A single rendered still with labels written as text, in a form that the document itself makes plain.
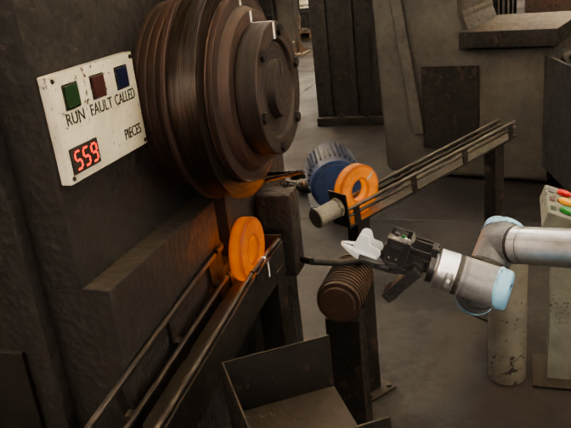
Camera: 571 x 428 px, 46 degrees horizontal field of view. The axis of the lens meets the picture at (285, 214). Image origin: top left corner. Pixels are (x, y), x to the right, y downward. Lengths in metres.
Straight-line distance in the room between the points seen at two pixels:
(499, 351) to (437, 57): 2.23
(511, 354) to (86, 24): 1.64
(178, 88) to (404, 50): 2.95
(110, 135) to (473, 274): 0.79
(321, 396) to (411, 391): 1.06
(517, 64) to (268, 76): 2.71
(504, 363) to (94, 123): 1.57
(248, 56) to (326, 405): 0.68
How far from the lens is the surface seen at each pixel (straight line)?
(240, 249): 1.55
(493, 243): 1.64
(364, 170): 2.02
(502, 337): 2.28
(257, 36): 1.39
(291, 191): 1.79
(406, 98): 4.24
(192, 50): 1.30
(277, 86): 1.43
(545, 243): 1.55
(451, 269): 1.49
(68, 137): 1.17
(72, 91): 1.18
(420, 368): 2.44
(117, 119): 1.30
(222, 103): 1.33
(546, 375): 2.43
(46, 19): 1.19
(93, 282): 1.26
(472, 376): 2.41
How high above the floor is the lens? 1.37
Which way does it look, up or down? 21 degrees down
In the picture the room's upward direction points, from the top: 7 degrees counter-clockwise
